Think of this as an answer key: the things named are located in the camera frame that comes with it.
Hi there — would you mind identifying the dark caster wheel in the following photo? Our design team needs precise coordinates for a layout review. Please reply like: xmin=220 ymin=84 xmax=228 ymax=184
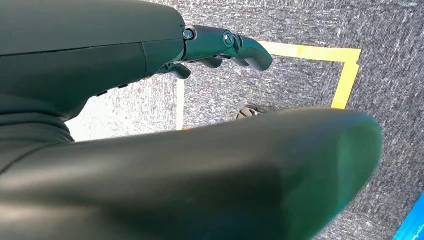
xmin=235 ymin=105 xmax=266 ymax=121

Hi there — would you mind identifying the yellow floor tape square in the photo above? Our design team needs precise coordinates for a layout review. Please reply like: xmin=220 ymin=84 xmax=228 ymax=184
xmin=175 ymin=40 xmax=363 ymax=132

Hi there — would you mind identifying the blue metal shelf rack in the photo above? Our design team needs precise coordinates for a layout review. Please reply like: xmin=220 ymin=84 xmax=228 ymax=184
xmin=392 ymin=192 xmax=424 ymax=240

